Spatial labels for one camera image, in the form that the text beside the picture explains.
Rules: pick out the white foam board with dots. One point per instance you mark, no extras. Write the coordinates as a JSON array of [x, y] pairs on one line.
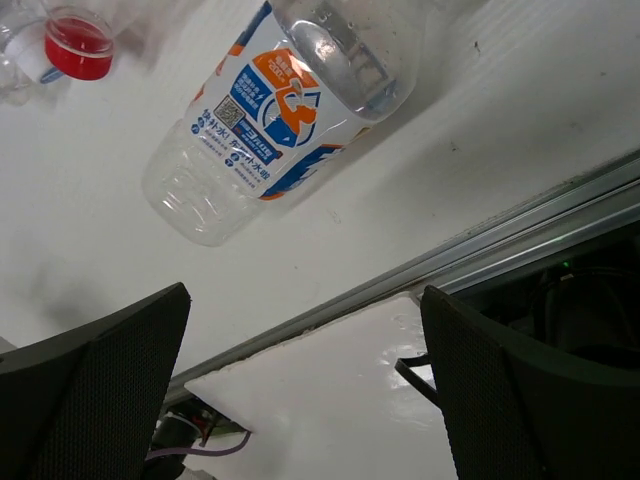
[[330, 405]]

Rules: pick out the red cap plastic bottle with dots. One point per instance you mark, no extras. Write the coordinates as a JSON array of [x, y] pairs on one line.
[[43, 42]]

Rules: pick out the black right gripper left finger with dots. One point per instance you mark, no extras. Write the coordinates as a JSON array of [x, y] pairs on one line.
[[84, 404]]

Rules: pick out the aluminium table edge rail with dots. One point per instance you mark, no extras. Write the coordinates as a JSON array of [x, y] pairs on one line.
[[588, 207]]

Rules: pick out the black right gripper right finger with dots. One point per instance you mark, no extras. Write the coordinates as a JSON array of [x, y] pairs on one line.
[[516, 408]]

